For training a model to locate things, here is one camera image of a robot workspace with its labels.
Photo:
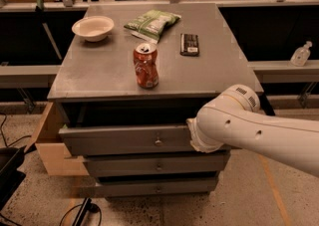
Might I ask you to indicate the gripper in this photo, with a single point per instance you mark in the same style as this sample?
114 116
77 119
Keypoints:
200 139

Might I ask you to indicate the grey top drawer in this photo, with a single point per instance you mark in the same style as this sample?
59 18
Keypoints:
110 140

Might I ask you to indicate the grey drawer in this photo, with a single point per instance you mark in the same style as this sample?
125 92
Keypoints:
156 163
157 187
110 140

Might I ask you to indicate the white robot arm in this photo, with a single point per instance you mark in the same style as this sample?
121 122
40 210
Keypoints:
232 118

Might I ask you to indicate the grey middle drawer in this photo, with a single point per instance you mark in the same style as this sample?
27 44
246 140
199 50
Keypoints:
156 163

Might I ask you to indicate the grey bottom drawer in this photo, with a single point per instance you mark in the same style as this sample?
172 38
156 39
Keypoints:
157 187

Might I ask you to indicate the grey drawer cabinet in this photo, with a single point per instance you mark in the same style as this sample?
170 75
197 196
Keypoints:
96 85

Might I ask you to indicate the black chocolate bar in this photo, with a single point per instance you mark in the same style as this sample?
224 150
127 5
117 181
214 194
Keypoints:
189 45

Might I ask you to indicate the dented red soda can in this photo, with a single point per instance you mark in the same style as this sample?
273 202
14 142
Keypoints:
145 56

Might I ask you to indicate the green chip bag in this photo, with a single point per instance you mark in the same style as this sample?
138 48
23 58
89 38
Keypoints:
150 25

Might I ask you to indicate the clear sanitizer bottle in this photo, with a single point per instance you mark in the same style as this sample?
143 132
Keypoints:
301 55

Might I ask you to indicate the white bowl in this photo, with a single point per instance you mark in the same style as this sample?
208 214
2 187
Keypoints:
94 28

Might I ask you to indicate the wooden box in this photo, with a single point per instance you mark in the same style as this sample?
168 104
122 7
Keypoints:
53 152

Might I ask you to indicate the grey bench rail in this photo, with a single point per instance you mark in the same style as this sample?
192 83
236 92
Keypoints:
15 77

